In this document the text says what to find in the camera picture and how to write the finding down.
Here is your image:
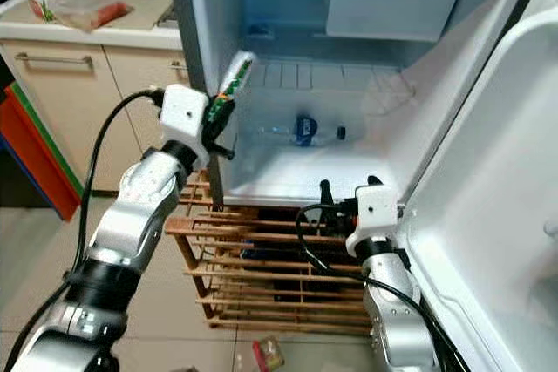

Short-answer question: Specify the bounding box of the clear water bottle blue label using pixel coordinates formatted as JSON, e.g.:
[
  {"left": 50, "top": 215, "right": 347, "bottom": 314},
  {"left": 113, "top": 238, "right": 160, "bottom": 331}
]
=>
[{"left": 262, "top": 113, "right": 347, "bottom": 148}]

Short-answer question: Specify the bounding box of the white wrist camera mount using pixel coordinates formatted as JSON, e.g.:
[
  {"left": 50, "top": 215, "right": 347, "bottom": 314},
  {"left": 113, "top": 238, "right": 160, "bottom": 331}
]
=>
[
  {"left": 161, "top": 83, "right": 212, "bottom": 168},
  {"left": 344, "top": 185, "right": 400, "bottom": 255}
]

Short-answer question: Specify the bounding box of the mini fridge door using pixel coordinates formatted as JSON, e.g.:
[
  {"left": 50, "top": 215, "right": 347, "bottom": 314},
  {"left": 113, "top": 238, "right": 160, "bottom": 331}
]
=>
[{"left": 397, "top": 0, "right": 558, "bottom": 372}]

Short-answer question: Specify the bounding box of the green white snack packet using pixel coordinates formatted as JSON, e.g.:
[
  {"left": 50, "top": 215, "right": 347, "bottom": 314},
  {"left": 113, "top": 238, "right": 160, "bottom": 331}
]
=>
[{"left": 208, "top": 50, "right": 256, "bottom": 120}]

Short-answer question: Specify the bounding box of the wooden slatted rack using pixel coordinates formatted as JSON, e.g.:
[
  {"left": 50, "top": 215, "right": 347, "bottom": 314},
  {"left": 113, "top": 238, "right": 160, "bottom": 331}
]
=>
[{"left": 166, "top": 172, "right": 376, "bottom": 338}]

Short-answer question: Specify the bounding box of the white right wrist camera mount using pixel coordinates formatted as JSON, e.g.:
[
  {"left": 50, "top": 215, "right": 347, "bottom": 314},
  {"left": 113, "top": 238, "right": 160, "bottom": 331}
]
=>
[{"left": 344, "top": 185, "right": 400, "bottom": 255}]

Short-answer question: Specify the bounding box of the clear plastic food container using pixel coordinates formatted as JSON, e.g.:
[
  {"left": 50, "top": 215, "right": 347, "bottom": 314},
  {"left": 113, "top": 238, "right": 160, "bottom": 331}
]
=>
[{"left": 50, "top": 0, "right": 136, "bottom": 33}]

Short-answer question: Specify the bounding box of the silver mini fridge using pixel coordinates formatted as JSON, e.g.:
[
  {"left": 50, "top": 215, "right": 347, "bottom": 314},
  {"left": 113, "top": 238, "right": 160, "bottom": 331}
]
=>
[{"left": 164, "top": 0, "right": 558, "bottom": 207}]

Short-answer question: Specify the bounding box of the orange chopping board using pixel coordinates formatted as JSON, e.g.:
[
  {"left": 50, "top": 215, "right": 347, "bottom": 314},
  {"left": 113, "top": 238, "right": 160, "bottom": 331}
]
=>
[{"left": 0, "top": 93, "right": 82, "bottom": 220}]

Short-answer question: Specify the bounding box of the beige counter mat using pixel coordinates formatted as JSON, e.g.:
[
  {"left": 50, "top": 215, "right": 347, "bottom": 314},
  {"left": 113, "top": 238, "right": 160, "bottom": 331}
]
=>
[{"left": 9, "top": 0, "right": 175, "bottom": 31}]

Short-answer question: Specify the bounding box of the beige kitchen cabinet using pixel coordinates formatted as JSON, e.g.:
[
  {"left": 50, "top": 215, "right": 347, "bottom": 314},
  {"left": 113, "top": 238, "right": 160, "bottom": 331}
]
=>
[{"left": 0, "top": 19, "right": 184, "bottom": 194}]

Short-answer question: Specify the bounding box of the small red snack packet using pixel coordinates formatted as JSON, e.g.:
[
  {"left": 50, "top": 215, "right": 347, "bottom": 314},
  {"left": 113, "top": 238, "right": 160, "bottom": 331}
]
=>
[{"left": 251, "top": 337, "right": 284, "bottom": 371}]

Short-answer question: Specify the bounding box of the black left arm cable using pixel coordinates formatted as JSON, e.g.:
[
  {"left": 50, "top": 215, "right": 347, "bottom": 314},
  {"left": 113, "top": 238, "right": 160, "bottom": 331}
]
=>
[{"left": 4, "top": 87, "right": 167, "bottom": 372}]

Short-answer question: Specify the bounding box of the green chopping board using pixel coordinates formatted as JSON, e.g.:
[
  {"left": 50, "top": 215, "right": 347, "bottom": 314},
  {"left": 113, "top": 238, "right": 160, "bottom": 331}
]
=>
[{"left": 9, "top": 83, "right": 92, "bottom": 203}]

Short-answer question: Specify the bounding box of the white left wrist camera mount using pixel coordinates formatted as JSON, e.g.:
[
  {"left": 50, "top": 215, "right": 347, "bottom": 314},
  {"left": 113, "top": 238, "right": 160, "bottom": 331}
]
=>
[{"left": 161, "top": 83, "right": 212, "bottom": 168}]

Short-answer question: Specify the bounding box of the translucent freezer compartment flap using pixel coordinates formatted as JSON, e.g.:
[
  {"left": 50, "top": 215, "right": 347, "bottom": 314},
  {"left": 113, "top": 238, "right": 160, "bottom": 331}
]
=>
[{"left": 323, "top": 0, "right": 467, "bottom": 42}]

